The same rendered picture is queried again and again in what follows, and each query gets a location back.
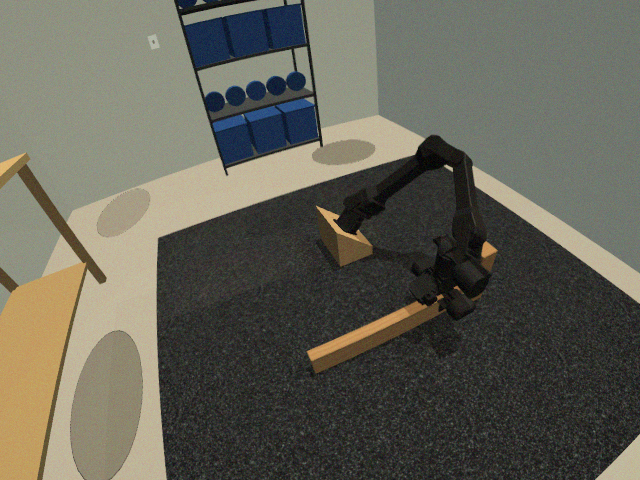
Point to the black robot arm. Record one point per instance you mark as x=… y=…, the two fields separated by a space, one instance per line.
x=468 y=228

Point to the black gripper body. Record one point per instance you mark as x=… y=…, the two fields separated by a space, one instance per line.
x=458 y=305

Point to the wooden post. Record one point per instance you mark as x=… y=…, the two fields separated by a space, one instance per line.
x=487 y=258

